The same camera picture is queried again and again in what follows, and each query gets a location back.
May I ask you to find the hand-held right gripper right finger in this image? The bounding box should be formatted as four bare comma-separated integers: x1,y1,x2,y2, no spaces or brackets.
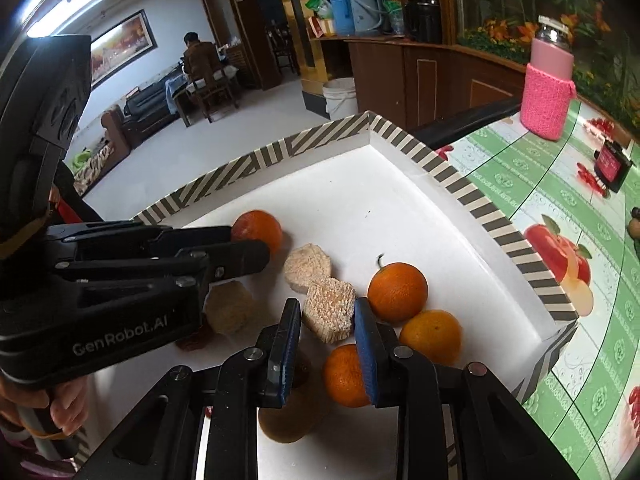
353,297,576,480

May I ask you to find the blue thermos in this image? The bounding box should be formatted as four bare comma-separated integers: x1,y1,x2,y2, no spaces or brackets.
330,0,355,37

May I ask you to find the orange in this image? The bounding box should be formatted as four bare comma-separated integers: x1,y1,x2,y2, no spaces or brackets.
398,309,463,367
322,343,373,408
367,255,429,324
231,209,284,256

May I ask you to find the flower wall poster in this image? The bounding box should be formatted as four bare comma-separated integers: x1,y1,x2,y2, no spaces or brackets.
450,0,640,131

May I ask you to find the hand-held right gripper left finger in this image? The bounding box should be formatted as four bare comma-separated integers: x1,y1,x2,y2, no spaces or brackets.
75,299,302,480

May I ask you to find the grey blue thermos jug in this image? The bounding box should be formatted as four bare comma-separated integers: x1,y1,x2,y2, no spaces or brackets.
348,0,391,37

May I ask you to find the person's left hand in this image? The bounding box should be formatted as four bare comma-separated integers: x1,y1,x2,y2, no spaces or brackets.
0,375,90,442

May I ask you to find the black sofa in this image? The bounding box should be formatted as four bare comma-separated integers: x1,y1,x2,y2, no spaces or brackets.
122,85,177,133

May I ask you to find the ceiling light strip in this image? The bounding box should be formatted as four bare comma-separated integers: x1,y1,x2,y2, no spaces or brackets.
17,0,108,38

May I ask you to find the black flask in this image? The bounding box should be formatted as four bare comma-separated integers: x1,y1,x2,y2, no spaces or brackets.
405,0,443,44

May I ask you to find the black jar with pink label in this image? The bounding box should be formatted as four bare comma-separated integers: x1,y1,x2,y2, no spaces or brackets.
595,137,634,193

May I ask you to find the pink bottle with knitted sleeve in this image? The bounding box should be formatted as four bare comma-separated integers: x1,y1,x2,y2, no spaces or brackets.
520,15,577,142

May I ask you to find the beige hexagonal cake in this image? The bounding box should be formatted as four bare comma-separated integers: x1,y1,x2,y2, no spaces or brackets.
301,276,357,345
283,243,333,293
204,280,257,337

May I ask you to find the white bucket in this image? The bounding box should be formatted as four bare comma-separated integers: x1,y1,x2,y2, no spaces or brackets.
322,77,358,121

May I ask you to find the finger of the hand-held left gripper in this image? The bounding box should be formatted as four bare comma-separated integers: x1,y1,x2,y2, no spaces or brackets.
46,224,233,262
55,240,271,282

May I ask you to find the black chair back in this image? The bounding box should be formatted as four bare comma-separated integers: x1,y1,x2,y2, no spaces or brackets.
410,97,523,151

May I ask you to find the white tray with striped rim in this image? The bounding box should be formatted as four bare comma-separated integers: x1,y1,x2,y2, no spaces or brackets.
85,110,581,480

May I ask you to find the framed wall picture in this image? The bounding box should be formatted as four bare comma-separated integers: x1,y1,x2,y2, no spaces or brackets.
90,9,158,91

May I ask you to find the green checked printed tablecloth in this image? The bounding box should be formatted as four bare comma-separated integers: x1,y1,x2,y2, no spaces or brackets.
435,100,640,480

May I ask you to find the wooden chair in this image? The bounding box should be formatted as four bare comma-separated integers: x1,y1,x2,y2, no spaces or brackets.
186,72,240,123

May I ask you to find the wooden cabinet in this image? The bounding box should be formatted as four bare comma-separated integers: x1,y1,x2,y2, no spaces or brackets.
220,0,526,131

